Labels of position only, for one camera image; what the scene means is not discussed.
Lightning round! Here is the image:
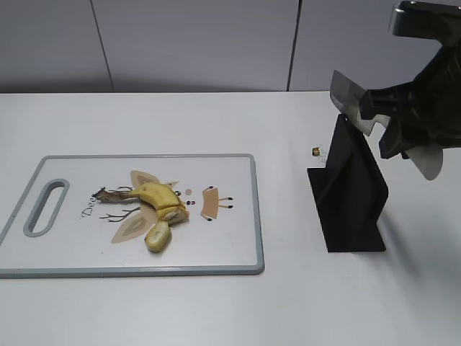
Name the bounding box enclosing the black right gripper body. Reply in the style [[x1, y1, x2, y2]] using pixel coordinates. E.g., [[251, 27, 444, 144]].
[[403, 45, 460, 148]]

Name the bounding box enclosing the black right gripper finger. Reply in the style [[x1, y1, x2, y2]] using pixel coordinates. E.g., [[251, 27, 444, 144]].
[[359, 83, 411, 125], [379, 117, 438, 159]]

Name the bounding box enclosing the white-handled kitchen knife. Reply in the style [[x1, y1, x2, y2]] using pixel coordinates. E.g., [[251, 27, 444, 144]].
[[330, 70, 443, 181]]

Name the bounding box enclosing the yellow banana with stem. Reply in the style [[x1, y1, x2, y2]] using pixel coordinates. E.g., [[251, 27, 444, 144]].
[[92, 182, 182, 210]]

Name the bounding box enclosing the small banana scrap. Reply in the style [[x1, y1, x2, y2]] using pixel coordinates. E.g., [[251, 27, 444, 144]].
[[312, 147, 321, 156]]

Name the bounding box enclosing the cut banana end piece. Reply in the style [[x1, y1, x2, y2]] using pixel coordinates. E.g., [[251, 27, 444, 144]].
[[144, 221, 171, 253]]

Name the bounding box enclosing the black knife stand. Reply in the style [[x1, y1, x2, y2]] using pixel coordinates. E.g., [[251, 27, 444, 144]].
[[307, 114, 388, 252]]

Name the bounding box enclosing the white grey-rimmed cutting board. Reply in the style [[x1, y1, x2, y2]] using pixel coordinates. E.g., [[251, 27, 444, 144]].
[[1, 154, 264, 278]]

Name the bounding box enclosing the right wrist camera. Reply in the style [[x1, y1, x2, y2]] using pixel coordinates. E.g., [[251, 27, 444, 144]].
[[389, 1, 460, 47]]

